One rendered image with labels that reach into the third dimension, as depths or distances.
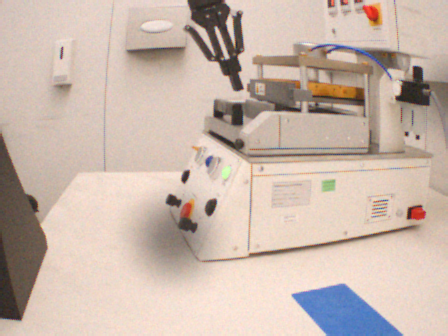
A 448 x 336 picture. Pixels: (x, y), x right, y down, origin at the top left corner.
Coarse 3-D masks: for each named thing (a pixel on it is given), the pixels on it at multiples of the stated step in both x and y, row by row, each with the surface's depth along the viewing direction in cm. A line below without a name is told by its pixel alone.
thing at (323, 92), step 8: (312, 72) 93; (280, 80) 90; (288, 80) 86; (296, 80) 94; (312, 80) 94; (296, 88) 84; (312, 88) 85; (320, 88) 85; (328, 88) 86; (336, 88) 86; (344, 88) 87; (352, 88) 87; (360, 88) 88; (312, 96) 85; (320, 96) 86; (328, 96) 86; (336, 96) 87; (344, 96) 87; (352, 96) 87; (360, 96) 88; (352, 104) 88; (360, 104) 88
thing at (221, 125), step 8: (248, 104) 98; (256, 104) 93; (264, 104) 89; (272, 104) 86; (248, 112) 99; (256, 112) 94; (216, 120) 96; (224, 120) 93; (248, 120) 94; (216, 128) 97; (224, 128) 91; (232, 128) 85; (240, 128) 82; (224, 136) 91; (232, 136) 86
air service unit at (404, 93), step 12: (420, 72) 73; (396, 84) 78; (408, 84) 76; (420, 84) 73; (396, 96) 80; (408, 96) 76; (420, 96) 73; (408, 108) 78; (420, 108) 74; (408, 120) 79; (420, 120) 75; (420, 132) 76
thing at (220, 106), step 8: (216, 104) 96; (224, 104) 90; (232, 104) 85; (240, 104) 85; (216, 112) 98; (224, 112) 91; (232, 112) 85; (240, 112) 85; (232, 120) 85; (240, 120) 85
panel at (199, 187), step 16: (208, 144) 100; (192, 160) 106; (224, 160) 87; (240, 160) 79; (192, 176) 101; (208, 176) 91; (176, 192) 108; (192, 192) 97; (208, 192) 88; (224, 192) 80; (176, 208) 103; (192, 208) 92; (208, 224) 81; (192, 240) 85
